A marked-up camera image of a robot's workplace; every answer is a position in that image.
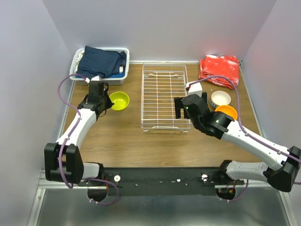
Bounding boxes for white black striped bowl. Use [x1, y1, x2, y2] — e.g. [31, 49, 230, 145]
[210, 90, 231, 107]

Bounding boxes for aluminium frame rail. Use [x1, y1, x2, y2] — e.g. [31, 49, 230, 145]
[38, 169, 48, 189]

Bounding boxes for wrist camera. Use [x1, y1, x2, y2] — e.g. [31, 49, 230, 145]
[185, 82, 203, 97]
[84, 75, 103, 84]

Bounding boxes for dark blue jeans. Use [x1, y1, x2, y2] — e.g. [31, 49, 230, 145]
[76, 46, 127, 79]

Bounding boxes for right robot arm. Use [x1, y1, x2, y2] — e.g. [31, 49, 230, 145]
[174, 94, 301, 193]

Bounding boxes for red white folded towel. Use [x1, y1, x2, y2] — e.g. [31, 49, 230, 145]
[198, 55, 239, 87]

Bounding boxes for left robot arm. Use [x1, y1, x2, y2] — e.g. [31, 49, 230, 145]
[44, 81, 113, 187]

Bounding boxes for white wire dish rack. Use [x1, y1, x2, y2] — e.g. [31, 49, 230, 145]
[141, 62, 191, 133]

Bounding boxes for yellow orange bowl front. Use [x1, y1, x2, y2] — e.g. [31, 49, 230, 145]
[215, 105, 238, 120]

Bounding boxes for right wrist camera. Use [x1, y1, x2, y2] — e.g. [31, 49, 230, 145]
[185, 82, 203, 97]

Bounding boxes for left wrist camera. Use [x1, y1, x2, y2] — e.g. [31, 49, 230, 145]
[84, 75, 103, 84]

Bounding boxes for blue cloth in basket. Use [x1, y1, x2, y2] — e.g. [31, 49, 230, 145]
[108, 73, 125, 79]

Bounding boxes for lime green bowl front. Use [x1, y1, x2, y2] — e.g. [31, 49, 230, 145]
[109, 91, 130, 111]

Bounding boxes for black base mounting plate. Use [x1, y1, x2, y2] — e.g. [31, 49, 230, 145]
[83, 167, 243, 196]

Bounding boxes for white cloth in basket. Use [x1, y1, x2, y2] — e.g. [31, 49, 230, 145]
[74, 50, 85, 73]

